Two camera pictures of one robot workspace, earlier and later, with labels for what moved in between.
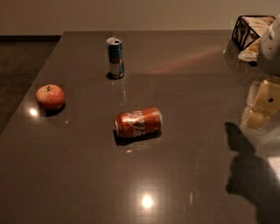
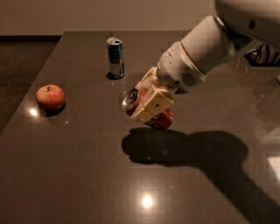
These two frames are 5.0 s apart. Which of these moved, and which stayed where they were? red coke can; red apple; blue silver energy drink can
Moved: red coke can
Stayed: red apple; blue silver energy drink can
